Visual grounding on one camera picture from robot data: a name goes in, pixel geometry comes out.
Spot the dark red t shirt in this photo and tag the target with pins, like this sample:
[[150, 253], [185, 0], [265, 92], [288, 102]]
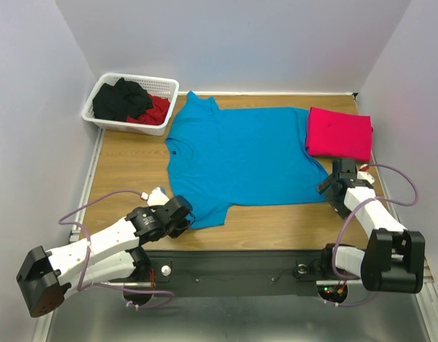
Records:
[[153, 116]]

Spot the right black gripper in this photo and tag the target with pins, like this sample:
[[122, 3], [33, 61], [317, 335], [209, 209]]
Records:
[[332, 187]]

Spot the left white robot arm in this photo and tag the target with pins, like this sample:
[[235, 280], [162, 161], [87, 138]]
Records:
[[47, 278]]

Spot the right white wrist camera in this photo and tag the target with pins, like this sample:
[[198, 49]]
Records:
[[365, 175]]

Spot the folded pink t shirt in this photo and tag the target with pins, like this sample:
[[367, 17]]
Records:
[[336, 134]]

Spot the blue t shirt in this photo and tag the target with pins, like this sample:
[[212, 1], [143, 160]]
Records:
[[245, 156]]

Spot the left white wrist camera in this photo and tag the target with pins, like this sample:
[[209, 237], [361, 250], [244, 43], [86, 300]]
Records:
[[156, 197]]

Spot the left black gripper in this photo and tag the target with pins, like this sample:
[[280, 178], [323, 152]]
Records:
[[182, 226]]

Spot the aluminium extrusion frame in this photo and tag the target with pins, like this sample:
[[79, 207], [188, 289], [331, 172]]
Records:
[[43, 325]]

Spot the black t shirt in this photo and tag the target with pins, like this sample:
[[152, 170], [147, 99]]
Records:
[[120, 101]]

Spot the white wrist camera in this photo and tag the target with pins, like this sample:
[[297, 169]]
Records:
[[156, 197], [365, 175]]

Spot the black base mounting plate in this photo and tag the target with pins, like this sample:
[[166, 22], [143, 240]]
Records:
[[239, 273]]

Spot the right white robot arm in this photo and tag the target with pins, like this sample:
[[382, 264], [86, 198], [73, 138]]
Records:
[[393, 260]]

